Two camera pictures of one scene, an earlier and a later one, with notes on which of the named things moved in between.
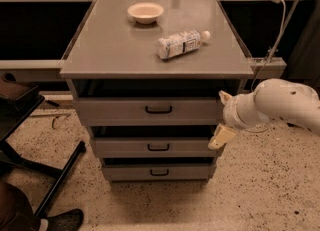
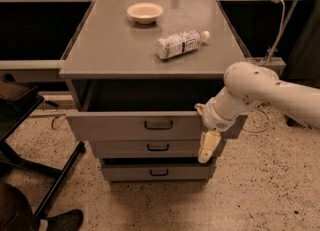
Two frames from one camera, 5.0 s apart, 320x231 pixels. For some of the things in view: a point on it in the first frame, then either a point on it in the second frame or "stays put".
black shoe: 69,220 stays put
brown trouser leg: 16,212 stays put
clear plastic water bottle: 181,42 stays put
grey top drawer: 150,111 → 144,126
